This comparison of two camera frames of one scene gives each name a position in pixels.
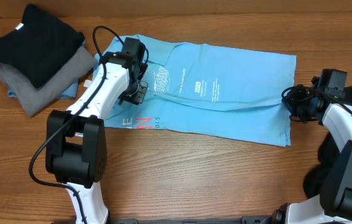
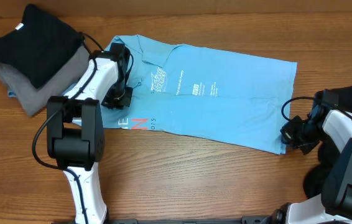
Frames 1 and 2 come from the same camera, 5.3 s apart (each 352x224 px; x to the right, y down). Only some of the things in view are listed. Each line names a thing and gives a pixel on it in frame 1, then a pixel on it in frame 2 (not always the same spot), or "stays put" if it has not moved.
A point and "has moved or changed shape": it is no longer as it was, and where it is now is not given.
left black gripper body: [136, 93] -> [119, 95]
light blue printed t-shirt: [222, 92] has moved or changed shape
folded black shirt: [38, 48] stays put
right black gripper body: [298, 105] -> [304, 135]
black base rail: [245, 219] stays put
